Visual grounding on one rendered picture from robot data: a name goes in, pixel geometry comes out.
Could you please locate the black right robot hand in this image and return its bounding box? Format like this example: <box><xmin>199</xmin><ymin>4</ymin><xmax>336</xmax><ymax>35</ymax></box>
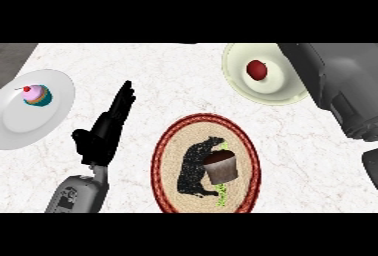
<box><xmin>360</xmin><ymin>147</ymin><xmax>378</xmax><ymax>191</ymax></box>

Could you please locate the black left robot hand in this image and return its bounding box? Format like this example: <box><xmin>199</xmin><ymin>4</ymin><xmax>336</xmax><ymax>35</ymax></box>
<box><xmin>70</xmin><ymin>80</ymin><xmax>137</xmax><ymax>167</ymax></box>

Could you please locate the oval woven placemat red rim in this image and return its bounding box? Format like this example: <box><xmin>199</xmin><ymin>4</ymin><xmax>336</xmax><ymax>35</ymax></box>
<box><xmin>149</xmin><ymin>112</ymin><xmax>262</xmax><ymax>214</ymax></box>

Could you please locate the cream bowl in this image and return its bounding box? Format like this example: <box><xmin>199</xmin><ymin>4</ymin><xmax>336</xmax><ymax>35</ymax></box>
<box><xmin>220</xmin><ymin>43</ymin><xmax>311</xmax><ymax>107</ymax></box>

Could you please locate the red tomato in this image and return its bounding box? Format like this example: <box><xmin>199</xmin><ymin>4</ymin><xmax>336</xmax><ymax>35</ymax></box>
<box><xmin>245</xmin><ymin>59</ymin><xmax>270</xmax><ymax>82</ymax></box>

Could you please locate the white plate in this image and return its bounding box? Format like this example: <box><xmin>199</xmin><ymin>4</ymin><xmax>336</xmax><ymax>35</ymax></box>
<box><xmin>0</xmin><ymin>68</ymin><xmax>76</xmax><ymax>151</ymax></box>

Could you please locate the pink frosted cupcake with cherry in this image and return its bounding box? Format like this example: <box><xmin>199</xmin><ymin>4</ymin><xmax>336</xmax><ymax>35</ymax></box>
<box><xmin>19</xmin><ymin>84</ymin><xmax>54</xmax><ymax>108</ymax></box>

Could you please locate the brown chocolate cupcake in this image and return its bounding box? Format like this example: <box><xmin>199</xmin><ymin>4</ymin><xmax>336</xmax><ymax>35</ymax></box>
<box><xmin>200</xmin><ymin>149</ymin><xmax>240</xmax><ymax>186</ymax></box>

